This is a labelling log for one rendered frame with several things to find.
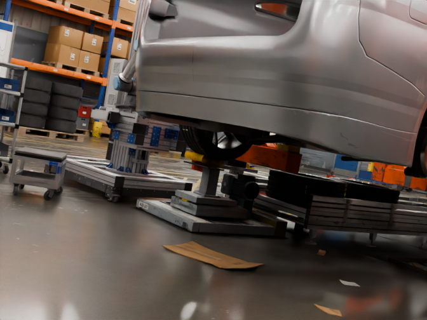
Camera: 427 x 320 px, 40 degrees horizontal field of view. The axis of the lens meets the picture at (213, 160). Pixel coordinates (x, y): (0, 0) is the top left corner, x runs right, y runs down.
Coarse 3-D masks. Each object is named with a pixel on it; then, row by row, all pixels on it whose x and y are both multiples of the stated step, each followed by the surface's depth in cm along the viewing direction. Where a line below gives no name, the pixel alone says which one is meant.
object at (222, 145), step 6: (204, 132) 438; (216, 132) 468; (216, 138) 469; (228, 138) 478; (234, 138) 472; (216, 144) 470; (222, 144) 472; (228, 144) 468; (234, 144) 464; (240, 144) 460; (222, 150) 451; (228, 150) 454
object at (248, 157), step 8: (264, 144) 489; (272, 144) 494; (248, 152) 501; (256, 152) 493; (264, 152) 485; (272, 152) 478; (280, 152) 470; (288, 152) 463; (248, 160) 500; (256, 160) 492; (264, 160) 484; (272, 160) 476; (280, 160) 469; (288, 160) 464; (296, 160) 469; (272, 168) 476; (280, 168) 468; (288, 168) 466; (296, 168) 471
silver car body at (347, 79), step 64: (192, 0) 398; (256, 0) 422; (320, 0) 247; (384, 0) 248; (192, 64) 307; (256, 64) 267; (320, 64) 247; (384, 64) 254; (256, 128) 274; (320, 128) 251; (384, 128) 261
